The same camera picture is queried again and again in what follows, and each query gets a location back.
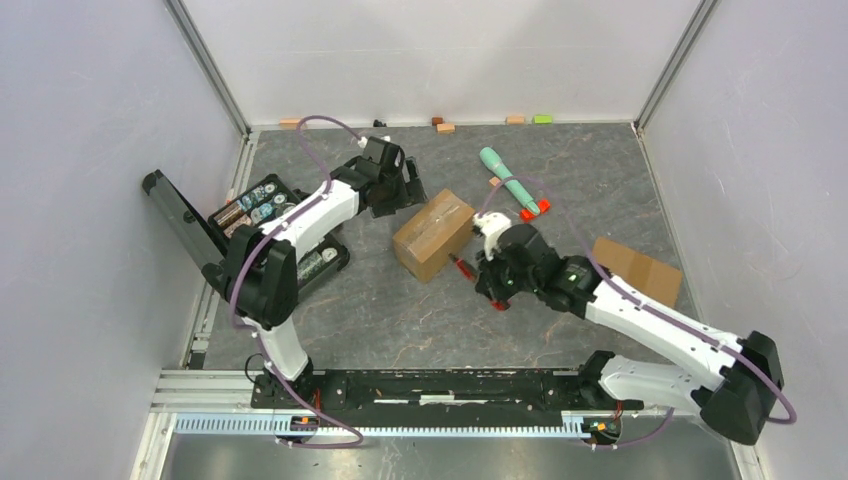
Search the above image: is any flat brown cardboard box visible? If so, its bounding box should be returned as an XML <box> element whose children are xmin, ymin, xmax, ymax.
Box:
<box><xmin>592</xmin><ymin>237</ymin><xmax>683</xmax><ymax>308</ymax></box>

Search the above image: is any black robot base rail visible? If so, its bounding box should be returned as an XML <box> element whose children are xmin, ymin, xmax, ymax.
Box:
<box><xmin>250</xmin><ymin>368</ymin><xmax>645</xmax><ymax>429</ymax></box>

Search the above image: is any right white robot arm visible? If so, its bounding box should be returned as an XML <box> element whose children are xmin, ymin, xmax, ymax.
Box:
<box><xmin>472</xmin><ymin>212</ymin><xmax>785</xmax><ymax>445</ymax></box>

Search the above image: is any black case with poker chips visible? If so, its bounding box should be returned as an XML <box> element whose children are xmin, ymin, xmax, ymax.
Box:
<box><xmin>141</xmin><ymin>169</ymin><xmax>351</xmax><ymax>299</ymax></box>

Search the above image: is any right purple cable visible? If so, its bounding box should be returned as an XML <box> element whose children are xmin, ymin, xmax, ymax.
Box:
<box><xmin>475</xmin><ymin>174</ymin><xmax>798</xmax><ymax>452</ymax></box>

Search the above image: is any red box cutter knife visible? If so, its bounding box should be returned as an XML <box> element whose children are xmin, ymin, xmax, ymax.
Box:
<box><xmin>448</xmin><ymin>253</ymin><xmax>510</xmax><ymax>311</ymax></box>

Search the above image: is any brown cardboard express box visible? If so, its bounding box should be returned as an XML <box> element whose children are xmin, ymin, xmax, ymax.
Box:
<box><xmin>392</xmin><ymin>189</ymin><xmax>475</xmax><ymax>284</ymax></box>

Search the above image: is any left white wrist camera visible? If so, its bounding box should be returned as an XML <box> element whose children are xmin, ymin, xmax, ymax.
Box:
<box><xmin>357</xmin><ymin>135</ymin><xmax>391</xmax><ymax>149</ymax></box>

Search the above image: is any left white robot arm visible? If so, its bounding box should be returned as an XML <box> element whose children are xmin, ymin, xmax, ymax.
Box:
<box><xmin>220</xmin><ymin>137</ymin><xmax>428</xmax><ymax>408</ymax></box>

